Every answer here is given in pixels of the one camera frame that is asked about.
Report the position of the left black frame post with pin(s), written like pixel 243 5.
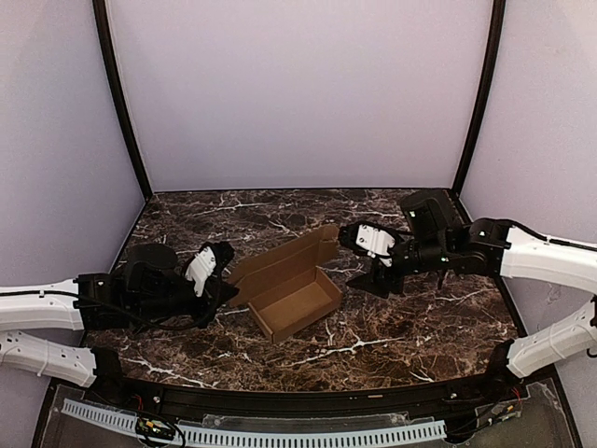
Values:
pixel 107 48

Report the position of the brown cardboard box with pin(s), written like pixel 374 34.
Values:
pixel 285 288

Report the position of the black front rail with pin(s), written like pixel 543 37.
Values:
pixel 449 399

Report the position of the right black frame post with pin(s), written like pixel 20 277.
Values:
pixel 482 96

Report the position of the small circuit board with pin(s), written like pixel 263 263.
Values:
pixel 154 428

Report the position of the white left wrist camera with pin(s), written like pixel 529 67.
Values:
pixel 204 270

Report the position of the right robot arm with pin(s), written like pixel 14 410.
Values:
pixel 437 240

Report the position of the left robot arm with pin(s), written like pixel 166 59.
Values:
pixel 151 290

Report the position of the white slotted cable duct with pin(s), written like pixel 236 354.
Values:
pixel 228 431

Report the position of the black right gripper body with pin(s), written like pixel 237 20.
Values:
pixel 380 269

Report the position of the black frame post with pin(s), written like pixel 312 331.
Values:
pixel 107 48
pixel 482 96

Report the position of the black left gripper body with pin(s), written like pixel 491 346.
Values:
pixel 216 278

